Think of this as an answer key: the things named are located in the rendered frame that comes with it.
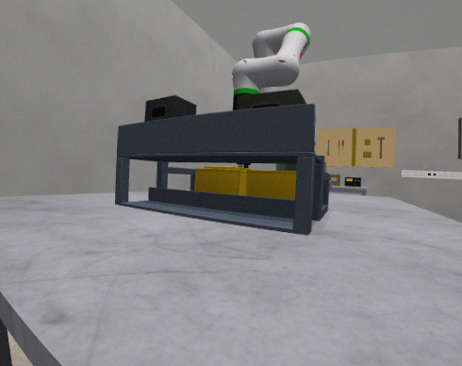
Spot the dark blue-grey metal shelf rack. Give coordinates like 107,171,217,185
115,104,333,235

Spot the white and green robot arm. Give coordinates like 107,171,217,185
232,23,311,110

